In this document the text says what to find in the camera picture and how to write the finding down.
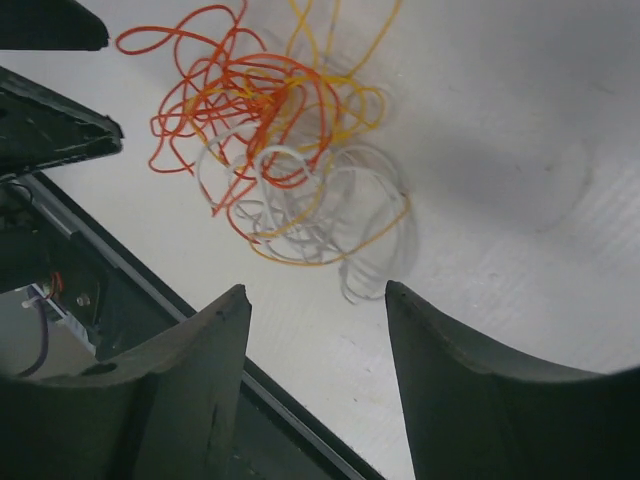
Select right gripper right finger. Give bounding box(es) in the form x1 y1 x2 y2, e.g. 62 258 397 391
385 281 639 479

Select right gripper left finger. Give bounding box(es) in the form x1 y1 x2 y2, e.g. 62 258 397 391
1 285 252 479

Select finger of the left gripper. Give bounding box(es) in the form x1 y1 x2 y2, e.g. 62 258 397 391
1 68 123 175
1 0 109 51

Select orange cables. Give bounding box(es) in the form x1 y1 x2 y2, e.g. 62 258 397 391
115 0 346 251

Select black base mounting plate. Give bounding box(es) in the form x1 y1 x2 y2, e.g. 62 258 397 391
1 174 376 479

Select tangled white cables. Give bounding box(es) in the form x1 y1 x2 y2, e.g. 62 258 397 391
195 130 421 307

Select tangled yellow cables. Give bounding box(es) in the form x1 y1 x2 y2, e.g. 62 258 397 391
184 0 411 267

